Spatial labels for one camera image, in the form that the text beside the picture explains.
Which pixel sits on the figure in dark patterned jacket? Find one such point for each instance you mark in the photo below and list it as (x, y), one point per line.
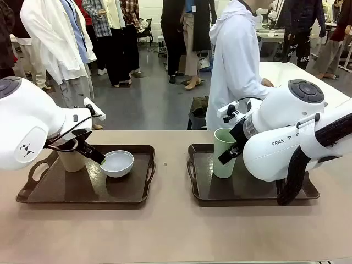
(5, 41)

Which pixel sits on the figure in pale yellow shirt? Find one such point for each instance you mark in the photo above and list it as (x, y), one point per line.
(118, 49)

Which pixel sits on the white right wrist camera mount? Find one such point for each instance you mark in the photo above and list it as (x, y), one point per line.
(228, 107)

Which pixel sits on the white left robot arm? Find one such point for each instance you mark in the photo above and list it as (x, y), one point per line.
(27, 118)

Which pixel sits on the figure in beige skirt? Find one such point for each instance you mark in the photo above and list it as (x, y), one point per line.
(191, 55)

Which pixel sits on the dark brown serving tray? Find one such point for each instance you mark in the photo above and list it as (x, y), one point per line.
(220, 189)
(82, 189)

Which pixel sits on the large white table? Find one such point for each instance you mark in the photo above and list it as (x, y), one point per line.
(280, 71)

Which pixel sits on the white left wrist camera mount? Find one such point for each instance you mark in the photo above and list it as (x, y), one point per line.
(97, 113)

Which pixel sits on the dark bag on floor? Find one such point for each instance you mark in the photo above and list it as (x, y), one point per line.
(198, 108)

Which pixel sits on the white desk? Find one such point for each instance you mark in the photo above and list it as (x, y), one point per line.
(270, 35)

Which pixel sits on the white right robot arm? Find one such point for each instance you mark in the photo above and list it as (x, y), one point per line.
(275, 154)

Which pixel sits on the person in white hoodie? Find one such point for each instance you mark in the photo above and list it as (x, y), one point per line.
(233, 68)

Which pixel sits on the person in maroon top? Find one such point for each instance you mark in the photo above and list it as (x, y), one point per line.
(327, 55)

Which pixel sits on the person's right hand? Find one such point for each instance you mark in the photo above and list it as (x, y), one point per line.
(267, 83)

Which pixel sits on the figure in brown plaid shirt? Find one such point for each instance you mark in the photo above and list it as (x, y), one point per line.
(130, 11)

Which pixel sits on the black office chair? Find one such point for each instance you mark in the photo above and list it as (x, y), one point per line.
(145, 33)

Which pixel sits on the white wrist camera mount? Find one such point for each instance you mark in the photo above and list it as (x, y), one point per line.
(228, 107)
(97, 113)

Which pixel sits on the person in black printed trousers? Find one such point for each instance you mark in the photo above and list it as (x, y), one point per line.
(299, 41)

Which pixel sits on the person's right forearm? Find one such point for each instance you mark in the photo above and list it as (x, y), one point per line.
(259, 89)

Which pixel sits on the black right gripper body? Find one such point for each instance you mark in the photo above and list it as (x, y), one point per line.
(239, 134)

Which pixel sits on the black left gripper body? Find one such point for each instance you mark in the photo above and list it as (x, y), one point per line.
(79, 137)

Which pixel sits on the pale green plastic cup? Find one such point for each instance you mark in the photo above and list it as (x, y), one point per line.
(221, 141)

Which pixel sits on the figure in black coat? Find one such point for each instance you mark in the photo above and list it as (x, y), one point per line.
(171, 35)

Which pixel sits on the beige plastic cup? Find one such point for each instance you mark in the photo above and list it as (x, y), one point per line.
(72, 162)

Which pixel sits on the white plastic bowl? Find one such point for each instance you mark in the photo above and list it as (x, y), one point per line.
(118, 165)

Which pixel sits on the white storage box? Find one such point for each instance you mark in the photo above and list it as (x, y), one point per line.
(204, 62)

